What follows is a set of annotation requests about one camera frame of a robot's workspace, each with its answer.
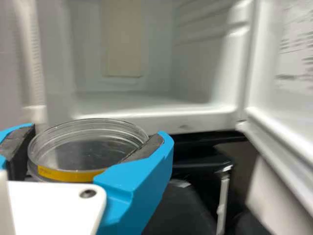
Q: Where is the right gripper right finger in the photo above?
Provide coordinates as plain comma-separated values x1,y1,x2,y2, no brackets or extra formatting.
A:
92,131,175,235

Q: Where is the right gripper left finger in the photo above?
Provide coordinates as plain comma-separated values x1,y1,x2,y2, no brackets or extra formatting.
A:
0,122,36,181

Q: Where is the petri dish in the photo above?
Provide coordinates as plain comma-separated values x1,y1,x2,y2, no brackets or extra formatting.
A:
27,118,149,184

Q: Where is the white incubator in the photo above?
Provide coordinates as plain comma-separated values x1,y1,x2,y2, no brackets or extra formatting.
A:
0,0,255,129

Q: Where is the incubator door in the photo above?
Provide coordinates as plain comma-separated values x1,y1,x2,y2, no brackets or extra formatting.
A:
235,0,313,235

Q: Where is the black platform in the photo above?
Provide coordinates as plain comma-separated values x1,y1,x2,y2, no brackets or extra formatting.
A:
171,158,233,235
170,131,248,164

